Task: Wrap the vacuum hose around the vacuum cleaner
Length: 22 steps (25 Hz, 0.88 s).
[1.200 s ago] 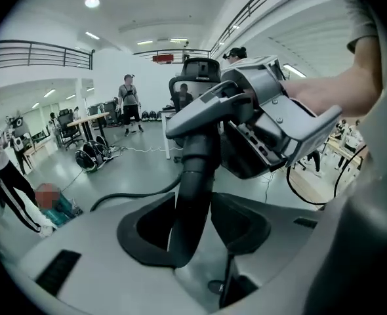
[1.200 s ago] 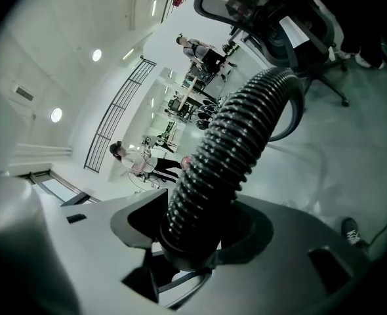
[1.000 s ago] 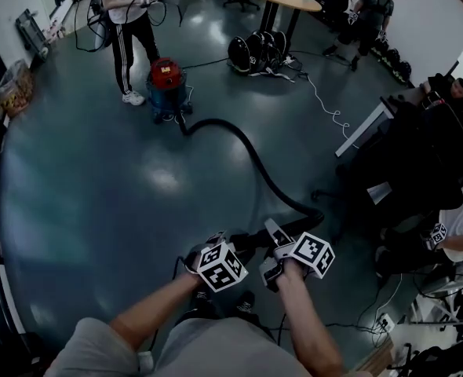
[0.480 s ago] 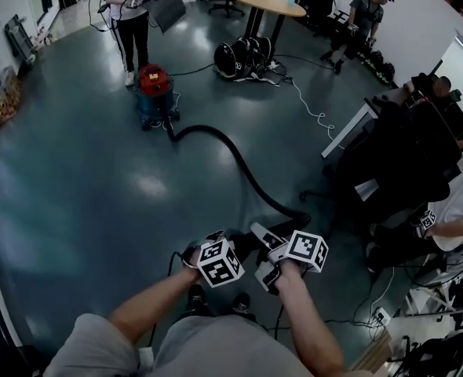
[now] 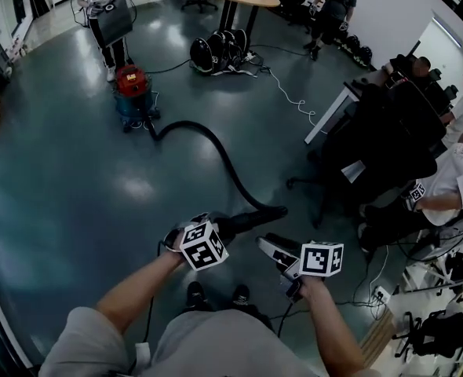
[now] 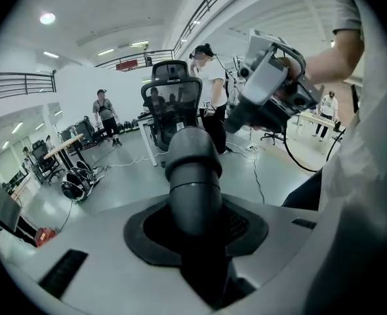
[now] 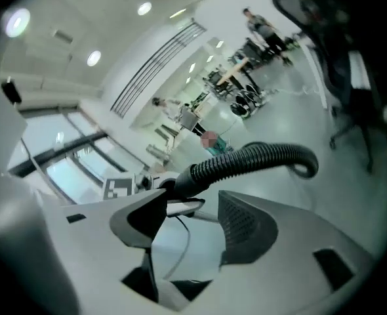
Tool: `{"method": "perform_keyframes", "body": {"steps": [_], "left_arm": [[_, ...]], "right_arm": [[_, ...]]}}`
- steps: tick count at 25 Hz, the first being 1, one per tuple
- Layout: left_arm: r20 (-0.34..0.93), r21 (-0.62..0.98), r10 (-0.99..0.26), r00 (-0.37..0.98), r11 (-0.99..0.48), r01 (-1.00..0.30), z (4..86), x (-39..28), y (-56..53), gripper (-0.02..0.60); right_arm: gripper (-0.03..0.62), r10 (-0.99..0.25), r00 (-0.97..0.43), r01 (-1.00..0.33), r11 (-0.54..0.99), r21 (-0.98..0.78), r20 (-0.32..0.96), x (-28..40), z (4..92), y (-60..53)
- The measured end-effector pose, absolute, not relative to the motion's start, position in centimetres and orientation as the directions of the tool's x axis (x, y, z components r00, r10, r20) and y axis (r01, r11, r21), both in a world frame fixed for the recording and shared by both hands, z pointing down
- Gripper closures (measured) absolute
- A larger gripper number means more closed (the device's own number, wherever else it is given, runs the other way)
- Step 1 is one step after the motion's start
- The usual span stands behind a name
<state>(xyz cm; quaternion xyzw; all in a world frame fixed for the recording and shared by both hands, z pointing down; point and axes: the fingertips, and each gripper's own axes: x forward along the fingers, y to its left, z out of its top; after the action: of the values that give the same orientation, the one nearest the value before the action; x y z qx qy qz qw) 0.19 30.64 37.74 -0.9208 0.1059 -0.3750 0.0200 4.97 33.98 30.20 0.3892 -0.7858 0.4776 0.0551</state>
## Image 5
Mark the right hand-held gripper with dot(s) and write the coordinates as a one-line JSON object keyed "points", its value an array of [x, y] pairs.
{"points": [[319, 259]]}

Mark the red and teal vacuum cleaner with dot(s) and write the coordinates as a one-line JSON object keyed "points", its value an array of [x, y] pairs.
{"points": [[133, 92]]}

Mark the person's left forearm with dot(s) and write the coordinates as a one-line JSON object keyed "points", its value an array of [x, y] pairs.
{"points": [[137, 293]]}

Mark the white desk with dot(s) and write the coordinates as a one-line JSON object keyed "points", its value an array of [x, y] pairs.
{"points": [[333, 108]]}

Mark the black helmet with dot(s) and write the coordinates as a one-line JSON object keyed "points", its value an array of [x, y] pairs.
{"points": [[233, 39], [223, 43], [202, 53], [243, 39]]}

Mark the person's grey shirt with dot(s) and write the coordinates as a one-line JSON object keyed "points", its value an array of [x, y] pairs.
{"points": [[216, 344]]}

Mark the small black office chair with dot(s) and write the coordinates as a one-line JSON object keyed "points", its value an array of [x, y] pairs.
{"points": [[435, 336]]}

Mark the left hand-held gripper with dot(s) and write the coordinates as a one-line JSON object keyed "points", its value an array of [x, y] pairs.
{"points": [[202, 246]]}

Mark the wooden slatted platform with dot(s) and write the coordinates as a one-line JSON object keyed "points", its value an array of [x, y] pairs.
{"points": [[376, 340]]}

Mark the white power strip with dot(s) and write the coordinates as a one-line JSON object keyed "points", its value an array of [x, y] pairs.
{"points": [[381, 295]]}

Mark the person's right forearm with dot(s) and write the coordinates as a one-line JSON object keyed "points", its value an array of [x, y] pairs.
{"points": [[329, 320]]}

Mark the person's black trousers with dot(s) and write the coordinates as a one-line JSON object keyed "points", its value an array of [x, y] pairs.
{"points": [[255, 316]]}

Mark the large black office chair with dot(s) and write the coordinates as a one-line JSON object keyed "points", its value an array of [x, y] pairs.
{"points": [[384, 140]]}

